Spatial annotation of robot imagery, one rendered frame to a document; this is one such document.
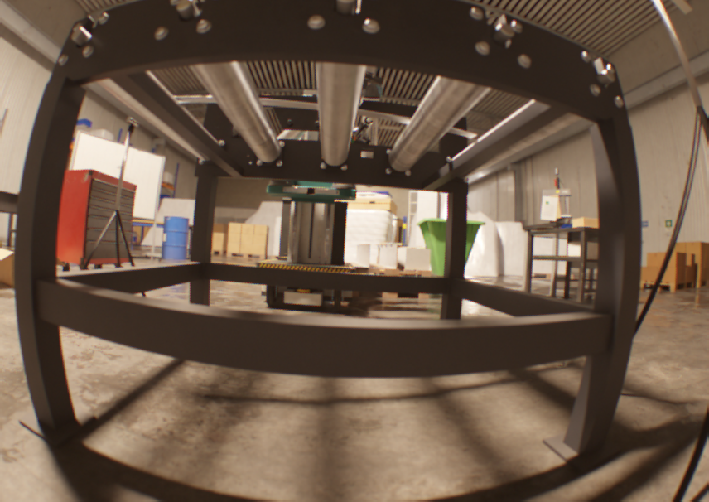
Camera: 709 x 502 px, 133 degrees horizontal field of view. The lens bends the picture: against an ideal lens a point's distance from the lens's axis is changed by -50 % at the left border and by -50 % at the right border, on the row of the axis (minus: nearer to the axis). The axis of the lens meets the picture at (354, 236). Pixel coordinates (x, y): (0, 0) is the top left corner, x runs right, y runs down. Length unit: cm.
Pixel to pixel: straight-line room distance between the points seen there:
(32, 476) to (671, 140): 1211
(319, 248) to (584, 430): 214
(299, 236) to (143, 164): 415
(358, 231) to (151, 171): 393
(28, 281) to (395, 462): 82
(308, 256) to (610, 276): 212
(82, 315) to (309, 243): 204
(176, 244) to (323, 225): 456
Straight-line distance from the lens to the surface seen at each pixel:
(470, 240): 380
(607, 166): 72
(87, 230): 282
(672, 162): 1142
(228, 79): 76
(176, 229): 653
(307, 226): 243
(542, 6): 1155
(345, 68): 65
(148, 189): 601
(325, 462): 68
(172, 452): 72
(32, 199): 70
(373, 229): 458
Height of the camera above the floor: 44
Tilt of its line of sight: 3 degrees up
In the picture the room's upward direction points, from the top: 3 degrees clockwise
